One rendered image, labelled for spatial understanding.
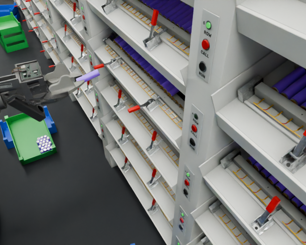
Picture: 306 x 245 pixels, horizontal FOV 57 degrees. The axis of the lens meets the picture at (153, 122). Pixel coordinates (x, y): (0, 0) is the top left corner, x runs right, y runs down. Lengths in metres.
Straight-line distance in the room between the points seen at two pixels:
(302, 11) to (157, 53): 0.38
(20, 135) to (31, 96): 1.13
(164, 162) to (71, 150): 0.93
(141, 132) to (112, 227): 0.57
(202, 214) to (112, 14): 0.65
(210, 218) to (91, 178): 0.91
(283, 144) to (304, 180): 0.06
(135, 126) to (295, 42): 0.77
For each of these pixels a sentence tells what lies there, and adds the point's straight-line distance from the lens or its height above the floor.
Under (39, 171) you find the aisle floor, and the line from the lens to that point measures 1.73.
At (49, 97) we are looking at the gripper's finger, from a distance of 0.76.
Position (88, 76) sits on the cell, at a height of 0.85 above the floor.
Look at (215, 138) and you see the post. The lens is 0.61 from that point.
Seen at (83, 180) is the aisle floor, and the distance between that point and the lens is 1.62.
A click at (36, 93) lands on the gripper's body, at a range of 0.76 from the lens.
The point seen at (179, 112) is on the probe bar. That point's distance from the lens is 0.77.
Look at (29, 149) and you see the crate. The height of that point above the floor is 0.03.
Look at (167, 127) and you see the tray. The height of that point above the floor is 0.73.
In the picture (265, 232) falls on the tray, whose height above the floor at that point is 0.74.
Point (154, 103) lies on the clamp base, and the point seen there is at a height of 0.75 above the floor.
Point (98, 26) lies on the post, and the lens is 1.14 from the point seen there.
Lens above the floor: 1.27
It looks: 42 degrees down
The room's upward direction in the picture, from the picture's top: straight up
